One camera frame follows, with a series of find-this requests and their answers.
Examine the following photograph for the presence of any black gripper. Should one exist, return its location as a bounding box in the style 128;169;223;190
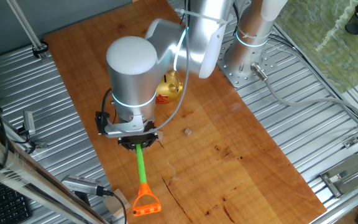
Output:
118;131;160;152

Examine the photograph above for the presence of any orange green toy shovel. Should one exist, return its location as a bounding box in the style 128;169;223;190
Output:
132;143;162;217

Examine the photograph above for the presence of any golden piggy bank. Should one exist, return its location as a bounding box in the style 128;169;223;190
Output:
155;70;184;105

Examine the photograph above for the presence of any large wooden block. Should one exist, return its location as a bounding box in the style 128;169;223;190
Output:
103;189;132;218

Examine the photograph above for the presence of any brown wooden board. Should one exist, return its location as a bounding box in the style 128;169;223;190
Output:
44;0;328;224

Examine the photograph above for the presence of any black keyboard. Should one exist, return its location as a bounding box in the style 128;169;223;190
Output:
0;177;32;224

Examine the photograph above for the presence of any silver metal pole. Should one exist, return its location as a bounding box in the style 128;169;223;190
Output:
6;0;50;62

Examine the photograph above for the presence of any black camera cable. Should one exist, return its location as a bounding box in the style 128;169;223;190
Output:
94;88;117;135

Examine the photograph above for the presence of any black usb cable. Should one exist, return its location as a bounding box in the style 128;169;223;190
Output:
96;186;127;224

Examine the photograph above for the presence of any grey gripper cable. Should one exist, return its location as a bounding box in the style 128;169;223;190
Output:
146;0;191;131

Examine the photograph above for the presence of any silver ribbed camera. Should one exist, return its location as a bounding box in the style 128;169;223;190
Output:
61;175;105;197

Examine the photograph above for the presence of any small silver camera with clamp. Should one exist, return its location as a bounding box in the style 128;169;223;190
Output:
16;110;48;150

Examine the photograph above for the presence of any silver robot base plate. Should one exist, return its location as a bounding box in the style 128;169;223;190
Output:
218;43;278;88

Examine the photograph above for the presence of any shiny silver frame bar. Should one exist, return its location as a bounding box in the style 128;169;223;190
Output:
0;127;108;224

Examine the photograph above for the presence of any grey base cable with connector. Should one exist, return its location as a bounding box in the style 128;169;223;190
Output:
250;62;358;127

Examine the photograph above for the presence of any black pole strap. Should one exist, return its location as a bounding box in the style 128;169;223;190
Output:
32;40;49;58

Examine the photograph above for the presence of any black base cable bundle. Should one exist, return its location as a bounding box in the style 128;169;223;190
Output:
232;0;241;30

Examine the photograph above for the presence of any small silver corner bracket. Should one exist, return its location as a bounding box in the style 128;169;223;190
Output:
342;136;358;149

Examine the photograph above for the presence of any silver metal bracket plate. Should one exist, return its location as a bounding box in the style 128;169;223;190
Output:
320;154;358;198

